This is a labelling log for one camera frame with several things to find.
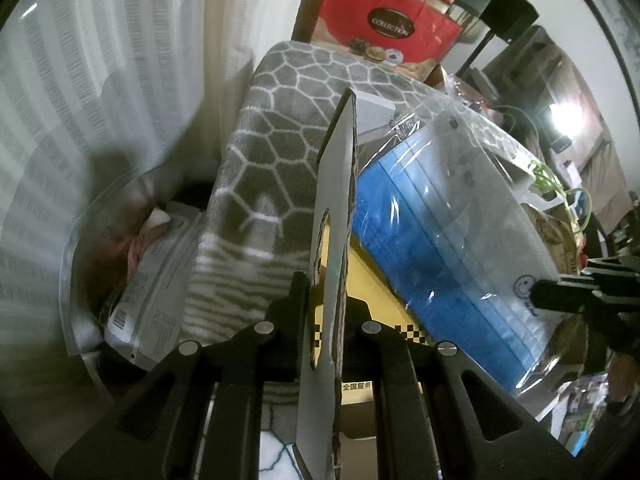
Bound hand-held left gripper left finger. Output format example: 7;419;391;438
55;272;308;480

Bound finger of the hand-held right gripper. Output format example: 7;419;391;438
582;256;640;276
530;278;601;313

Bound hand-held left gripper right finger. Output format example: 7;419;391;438
345;297;576;480

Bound gold paper bag with window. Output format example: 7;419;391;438
522;205;576;263

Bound yellow envelope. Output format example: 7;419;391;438
312;210;431;401

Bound bag of blue face masks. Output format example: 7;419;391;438
350;74;586;421

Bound white cardboard tray box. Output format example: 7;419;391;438
295;87;431;480

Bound person's right forearm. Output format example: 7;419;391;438
607;352;640;416

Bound brown cloth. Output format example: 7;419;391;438
540;30;631;231

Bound white printed pouch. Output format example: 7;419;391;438
105;207;203;376

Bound bright lamp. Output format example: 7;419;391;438
547;102;571;136

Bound grey white patterned blanket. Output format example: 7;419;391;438
180;40;551;480

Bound clear plastic zip bag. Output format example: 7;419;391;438
60;167;221;376

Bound clear bag of small goods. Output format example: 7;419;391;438
435;67;501;111

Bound red gift bag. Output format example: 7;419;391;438
312;0;463;83

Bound white curtain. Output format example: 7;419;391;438
0;0;321;461

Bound green cable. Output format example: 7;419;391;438
530;160;593;231

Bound black framed wall picture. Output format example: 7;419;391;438
565;0;640;81

